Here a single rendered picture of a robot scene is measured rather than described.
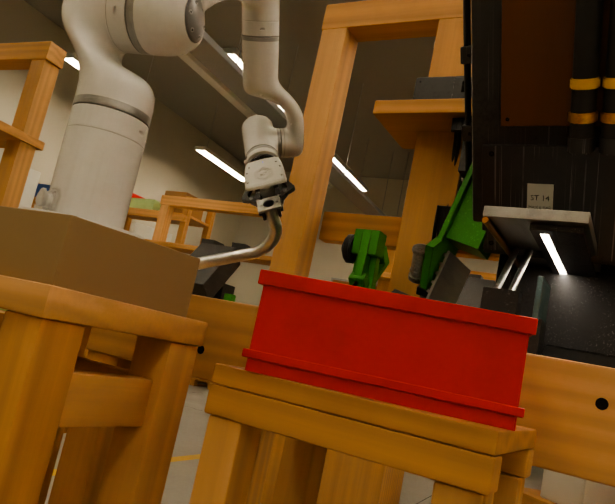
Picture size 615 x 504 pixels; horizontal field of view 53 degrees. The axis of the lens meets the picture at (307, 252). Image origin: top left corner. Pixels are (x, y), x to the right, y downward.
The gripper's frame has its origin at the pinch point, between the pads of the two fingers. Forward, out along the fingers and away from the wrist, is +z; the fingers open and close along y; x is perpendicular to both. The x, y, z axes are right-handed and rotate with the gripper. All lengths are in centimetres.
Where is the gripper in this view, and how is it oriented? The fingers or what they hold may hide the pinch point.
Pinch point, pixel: (270, 208)
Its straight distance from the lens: 144.3
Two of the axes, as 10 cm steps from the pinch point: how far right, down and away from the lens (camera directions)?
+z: 1.5, 7.4, -6.5
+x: 1.7, 6.3, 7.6
